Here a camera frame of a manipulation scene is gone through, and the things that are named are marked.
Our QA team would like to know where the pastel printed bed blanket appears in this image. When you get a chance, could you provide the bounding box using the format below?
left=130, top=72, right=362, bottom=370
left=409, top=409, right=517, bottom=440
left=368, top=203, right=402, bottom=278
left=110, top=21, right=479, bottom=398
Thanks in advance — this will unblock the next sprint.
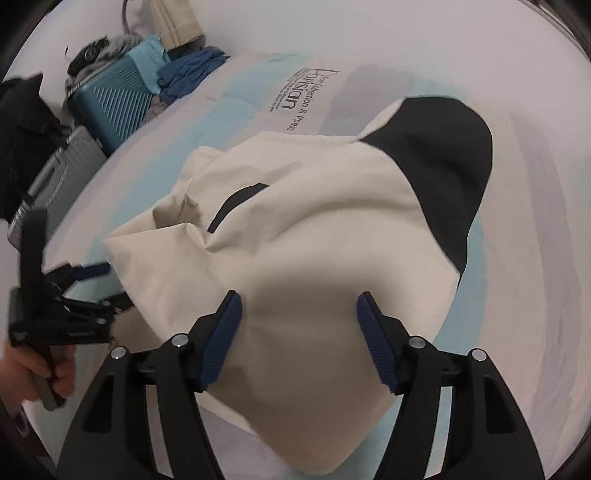
left=44, top=51, right=591, bottom=480

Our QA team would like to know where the crumpled blue garment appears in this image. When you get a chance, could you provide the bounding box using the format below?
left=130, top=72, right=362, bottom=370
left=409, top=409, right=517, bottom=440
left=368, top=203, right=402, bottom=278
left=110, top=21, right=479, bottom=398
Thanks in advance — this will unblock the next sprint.
left=157, top=48, right=230, bottom=104

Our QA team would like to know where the grey patterned cloth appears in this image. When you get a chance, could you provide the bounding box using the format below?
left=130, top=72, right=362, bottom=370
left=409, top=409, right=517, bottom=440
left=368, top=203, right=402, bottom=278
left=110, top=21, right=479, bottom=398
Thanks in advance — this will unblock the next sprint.
left=65, top=34, right=139, bottom=88

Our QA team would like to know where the cream and black jacket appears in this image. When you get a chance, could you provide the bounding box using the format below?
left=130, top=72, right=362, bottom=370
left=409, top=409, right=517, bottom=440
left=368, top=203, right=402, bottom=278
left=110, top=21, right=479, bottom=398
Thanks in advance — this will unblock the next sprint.
left=102, top=96, right=495, bottom=474

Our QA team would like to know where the black garment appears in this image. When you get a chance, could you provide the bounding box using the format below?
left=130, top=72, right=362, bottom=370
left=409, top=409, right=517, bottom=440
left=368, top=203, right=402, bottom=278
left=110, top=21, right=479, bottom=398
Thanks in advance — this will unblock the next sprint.
left=0, top=74, right=70, bottom=222

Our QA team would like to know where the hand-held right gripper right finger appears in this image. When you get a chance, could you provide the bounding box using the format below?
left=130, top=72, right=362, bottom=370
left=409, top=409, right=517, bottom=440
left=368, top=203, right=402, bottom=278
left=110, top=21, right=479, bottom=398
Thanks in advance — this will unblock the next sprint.
left=356, top=291, right=546, bottom=480

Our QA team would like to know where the light blue cloth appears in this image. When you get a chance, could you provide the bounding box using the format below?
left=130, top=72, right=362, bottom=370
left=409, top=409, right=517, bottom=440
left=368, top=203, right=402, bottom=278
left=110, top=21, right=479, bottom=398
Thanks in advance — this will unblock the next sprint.
left=127, top=39, right=171, bottom=93

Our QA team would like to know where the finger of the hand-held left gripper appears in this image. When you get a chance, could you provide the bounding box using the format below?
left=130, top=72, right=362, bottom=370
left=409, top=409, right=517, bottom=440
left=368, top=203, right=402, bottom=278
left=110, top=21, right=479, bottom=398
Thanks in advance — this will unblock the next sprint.
left=60, top=292, right=136, bottom=324
left=44, top=262, right=112, bottom=296

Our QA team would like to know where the person's left hand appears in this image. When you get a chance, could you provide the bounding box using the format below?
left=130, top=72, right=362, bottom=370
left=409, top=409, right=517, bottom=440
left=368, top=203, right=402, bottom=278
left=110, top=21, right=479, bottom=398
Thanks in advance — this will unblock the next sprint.
left=0, top=344, right=77, bottom=411

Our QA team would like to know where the teal ribbed suitcase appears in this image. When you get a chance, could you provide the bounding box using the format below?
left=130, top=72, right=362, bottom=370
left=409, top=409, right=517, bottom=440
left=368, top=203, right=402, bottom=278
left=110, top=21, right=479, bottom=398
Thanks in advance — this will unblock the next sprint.
left=67, top=55, right=160, bottom=155

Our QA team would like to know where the beige cloth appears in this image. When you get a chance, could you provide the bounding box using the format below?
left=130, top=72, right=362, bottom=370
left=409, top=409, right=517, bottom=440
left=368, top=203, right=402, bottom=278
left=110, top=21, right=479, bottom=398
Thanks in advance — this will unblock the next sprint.
left=150, top=0, right=204, bottom=49

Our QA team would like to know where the grey ribbed suitcase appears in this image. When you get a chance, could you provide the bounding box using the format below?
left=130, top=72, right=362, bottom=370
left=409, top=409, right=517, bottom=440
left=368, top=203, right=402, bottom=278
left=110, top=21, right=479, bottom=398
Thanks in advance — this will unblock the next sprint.
left=7, top=127, right=109, bottom=245

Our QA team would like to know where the grey cable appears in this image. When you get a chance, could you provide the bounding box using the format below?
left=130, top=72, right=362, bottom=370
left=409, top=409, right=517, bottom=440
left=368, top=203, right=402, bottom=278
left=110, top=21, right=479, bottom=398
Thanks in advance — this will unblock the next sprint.
left=121, top=0, right=139, bottom=38

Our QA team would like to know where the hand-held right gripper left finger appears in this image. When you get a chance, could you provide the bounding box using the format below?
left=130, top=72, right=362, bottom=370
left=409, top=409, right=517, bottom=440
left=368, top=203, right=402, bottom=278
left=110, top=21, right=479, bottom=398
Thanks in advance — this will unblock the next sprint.
left=55, top=290, right=244, bottom=480

